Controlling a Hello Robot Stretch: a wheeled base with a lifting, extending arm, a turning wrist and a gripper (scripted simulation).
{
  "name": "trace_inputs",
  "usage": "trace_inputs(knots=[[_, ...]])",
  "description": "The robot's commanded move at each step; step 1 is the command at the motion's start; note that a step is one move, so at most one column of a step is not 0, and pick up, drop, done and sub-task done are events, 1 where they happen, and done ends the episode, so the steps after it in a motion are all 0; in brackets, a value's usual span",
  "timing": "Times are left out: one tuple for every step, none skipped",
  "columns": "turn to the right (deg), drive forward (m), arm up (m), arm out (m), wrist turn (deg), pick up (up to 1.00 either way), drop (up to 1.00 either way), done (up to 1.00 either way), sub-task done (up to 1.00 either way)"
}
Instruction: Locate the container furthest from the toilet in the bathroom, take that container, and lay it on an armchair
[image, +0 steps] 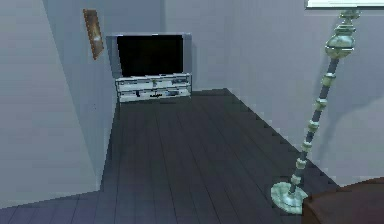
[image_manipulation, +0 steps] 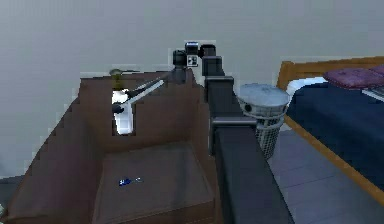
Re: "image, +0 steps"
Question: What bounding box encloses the dark brown armchair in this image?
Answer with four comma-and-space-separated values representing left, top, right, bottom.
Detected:
301, 176, 384, 224

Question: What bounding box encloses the white television stand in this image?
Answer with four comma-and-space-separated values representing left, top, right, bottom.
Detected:
114, 73, 193, 104

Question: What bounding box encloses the grey television set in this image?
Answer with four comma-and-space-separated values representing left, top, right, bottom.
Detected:
105, 31, 194, 80

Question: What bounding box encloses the green floor lamp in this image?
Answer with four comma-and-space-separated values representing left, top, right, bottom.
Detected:
270, 0, 384, 215

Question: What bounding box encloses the brown framed wall picture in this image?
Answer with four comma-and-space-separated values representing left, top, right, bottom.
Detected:
82, 8, 105, 61

